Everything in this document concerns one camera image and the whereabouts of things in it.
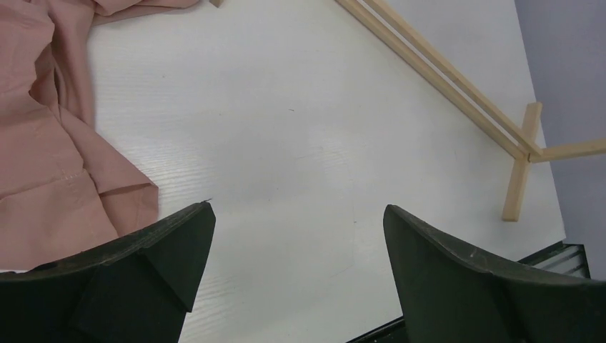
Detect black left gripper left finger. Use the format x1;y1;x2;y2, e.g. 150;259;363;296
1;202;216;342

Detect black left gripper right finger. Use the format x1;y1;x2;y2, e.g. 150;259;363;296
383;204;605;342

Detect pink shorts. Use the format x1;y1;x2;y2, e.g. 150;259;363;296
1;1;191;272

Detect wooden clothes rack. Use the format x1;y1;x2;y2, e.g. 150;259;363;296
209;0;606;223

